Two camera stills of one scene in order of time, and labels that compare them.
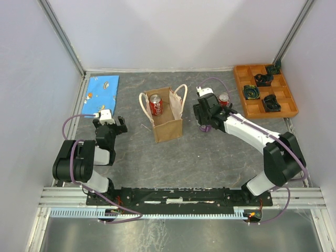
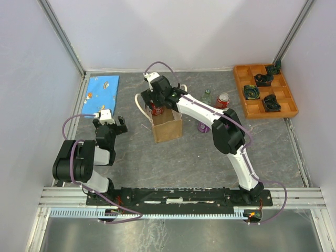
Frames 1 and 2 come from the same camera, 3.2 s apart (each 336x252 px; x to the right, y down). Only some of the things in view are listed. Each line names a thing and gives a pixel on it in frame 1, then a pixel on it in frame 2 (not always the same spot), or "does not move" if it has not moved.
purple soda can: (206, 128) does not move
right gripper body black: (201, 117) -> (148, 96)
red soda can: (156, 105) does not move
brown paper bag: (169, 125) does not move
